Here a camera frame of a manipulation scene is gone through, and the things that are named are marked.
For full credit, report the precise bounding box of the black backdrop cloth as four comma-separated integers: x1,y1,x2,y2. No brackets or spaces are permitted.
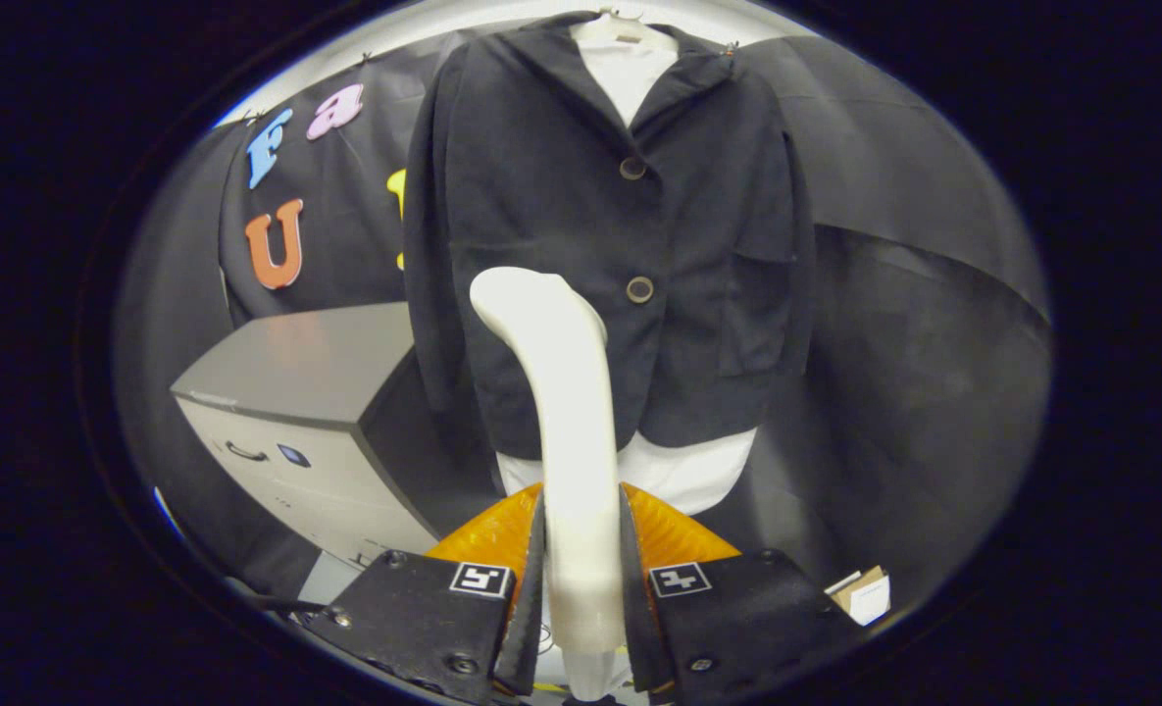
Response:
115,34,1052,609

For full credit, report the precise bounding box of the black blazer jacket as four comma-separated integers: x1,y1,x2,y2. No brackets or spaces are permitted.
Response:
404,12,817,462

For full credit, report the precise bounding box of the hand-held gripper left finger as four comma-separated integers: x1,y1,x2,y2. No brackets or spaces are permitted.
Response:
306,480,548,705

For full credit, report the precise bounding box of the white garment steamer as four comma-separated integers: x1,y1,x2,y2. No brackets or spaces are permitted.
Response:
470,267,631,702

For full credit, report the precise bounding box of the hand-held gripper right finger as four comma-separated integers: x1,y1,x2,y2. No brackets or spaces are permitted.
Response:
620,482,861,702

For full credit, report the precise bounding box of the white mannequin torso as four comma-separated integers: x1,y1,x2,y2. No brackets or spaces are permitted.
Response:
495,10,760,518

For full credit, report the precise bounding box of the small cardboard box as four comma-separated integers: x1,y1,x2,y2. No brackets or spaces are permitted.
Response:
824,566,892,627

